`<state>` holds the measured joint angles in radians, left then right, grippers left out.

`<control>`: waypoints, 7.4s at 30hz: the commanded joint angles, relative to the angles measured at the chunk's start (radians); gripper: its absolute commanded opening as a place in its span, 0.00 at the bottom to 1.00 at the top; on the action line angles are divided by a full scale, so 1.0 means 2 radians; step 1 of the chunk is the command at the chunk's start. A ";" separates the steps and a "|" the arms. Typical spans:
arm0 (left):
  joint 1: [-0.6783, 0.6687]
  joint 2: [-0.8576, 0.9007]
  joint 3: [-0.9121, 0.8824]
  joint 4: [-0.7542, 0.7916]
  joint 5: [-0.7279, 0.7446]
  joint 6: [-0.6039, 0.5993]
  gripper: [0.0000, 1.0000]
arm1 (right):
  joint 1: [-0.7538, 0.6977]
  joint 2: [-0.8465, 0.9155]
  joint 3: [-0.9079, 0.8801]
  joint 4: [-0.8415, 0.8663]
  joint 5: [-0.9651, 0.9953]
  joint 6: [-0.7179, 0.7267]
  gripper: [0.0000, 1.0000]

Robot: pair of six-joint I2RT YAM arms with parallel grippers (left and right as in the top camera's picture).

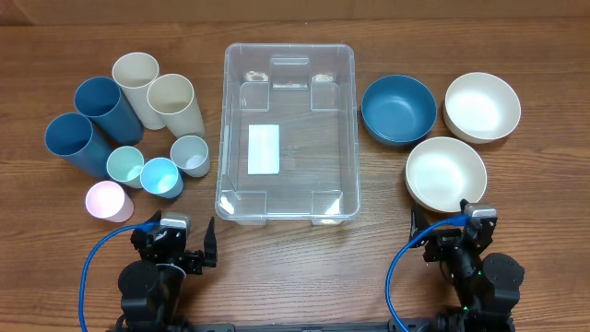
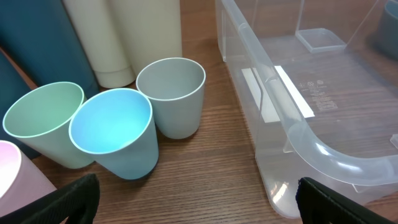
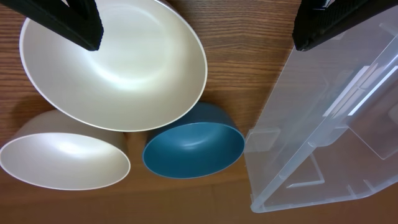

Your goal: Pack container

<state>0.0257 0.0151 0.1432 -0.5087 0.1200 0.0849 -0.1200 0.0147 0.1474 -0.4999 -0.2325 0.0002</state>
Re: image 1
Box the dark blue tall cup back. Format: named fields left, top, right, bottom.
left=74, top=77, right=144, bottom=146

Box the light blue small cup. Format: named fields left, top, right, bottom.
left=140, top=157, right=183, bottom=199

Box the blue cable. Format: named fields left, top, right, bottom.
left=77, top=222, right=160, bottom=332
left=384, top=215, right=470, bottom=332

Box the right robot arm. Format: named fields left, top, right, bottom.
left=407, top=199, right=525, bottom=332

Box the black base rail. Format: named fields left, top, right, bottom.
left=106, top=316, right=516, bottom=332

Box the right blue cable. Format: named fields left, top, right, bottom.
left=384, top=215, right=470, bottom=332

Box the cream tall cup front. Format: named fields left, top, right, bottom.
left=147, top=74, right=205, bottom=137

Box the grey small cup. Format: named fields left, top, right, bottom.
left=171, top=136, right=210, bottom=177

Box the clear plastic storage container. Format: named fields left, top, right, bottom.
left=215, top=43, right=360, bottom=225

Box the cream tall cup back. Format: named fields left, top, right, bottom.
left=112, top=52, right=166, bottom=130

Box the cream bowl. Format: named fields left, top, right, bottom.
left=443, top=72, right=522, bottom=144
left=405, top=136, right=488, bottom=213

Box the pink small cup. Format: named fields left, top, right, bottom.
left=85, top=181, right=134, bottom=222

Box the white label in container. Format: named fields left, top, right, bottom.
left=247, top=124, right=280, bottom=175

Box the cream tall cup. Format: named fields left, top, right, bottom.
left=112, top=52, right=166, bottom=130
left=147, top=74, right=205, bottom=137

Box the dark blue tall cup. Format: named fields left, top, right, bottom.
left=74, top=77, right=144, bottom=146
left=44, top=113, right=112, bottom=179

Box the mint green small cup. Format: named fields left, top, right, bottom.
left=106, top=146, right=144, bottom=189

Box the dark blue tall cup front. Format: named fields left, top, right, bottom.
left=44, top=113, right=112, bottom=179

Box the dark blue bowl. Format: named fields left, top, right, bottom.
left=360, top=75, right=438, bottom=147

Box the left blue cable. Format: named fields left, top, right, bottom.
left=77, top=222, right=160, bottom=332

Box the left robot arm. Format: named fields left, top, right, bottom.
left=115, top=210, right=218, bottom=331

